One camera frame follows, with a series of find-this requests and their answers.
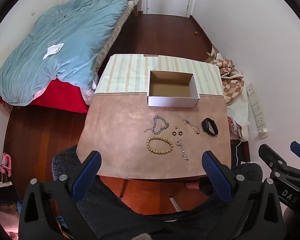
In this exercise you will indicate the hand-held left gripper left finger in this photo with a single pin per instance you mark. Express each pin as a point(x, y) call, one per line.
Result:
point(90, 172)

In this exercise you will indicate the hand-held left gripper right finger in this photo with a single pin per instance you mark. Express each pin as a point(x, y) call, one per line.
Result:
point(215, 175)

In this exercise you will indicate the black smartwatch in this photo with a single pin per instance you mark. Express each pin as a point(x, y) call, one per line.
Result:
point(208, 127)

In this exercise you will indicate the cardboard box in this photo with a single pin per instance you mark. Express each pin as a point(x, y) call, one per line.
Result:
point(170, 88)

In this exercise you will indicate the white plug charger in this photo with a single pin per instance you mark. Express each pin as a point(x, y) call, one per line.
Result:
point(263, 131)

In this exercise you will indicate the dark fuzzy pants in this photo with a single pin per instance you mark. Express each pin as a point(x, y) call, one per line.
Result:
point(110, 205)

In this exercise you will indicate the floral patterned cloth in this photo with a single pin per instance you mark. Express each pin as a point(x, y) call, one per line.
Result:
point(233, 127)

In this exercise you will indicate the red bed sheet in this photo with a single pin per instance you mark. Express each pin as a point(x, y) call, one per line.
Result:
point(62, 97)

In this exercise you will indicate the pink plastic hanger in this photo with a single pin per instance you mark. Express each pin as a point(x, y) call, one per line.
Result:
point(6, 165)

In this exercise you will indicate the checkered beige cloth bag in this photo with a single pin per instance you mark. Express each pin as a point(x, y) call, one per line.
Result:
point(230, 80)

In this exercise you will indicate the white crumpled paper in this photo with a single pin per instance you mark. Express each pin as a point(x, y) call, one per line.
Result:
point(52, 50)

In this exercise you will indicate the checkered bed mattress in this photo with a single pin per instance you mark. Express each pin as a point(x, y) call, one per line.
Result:
point(115, 35)

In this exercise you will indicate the light blue duvet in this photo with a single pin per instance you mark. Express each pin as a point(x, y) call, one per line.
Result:
point(65, 30)

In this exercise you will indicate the white wall socket strip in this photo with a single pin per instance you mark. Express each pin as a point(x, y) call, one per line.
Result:
point(256, 107)

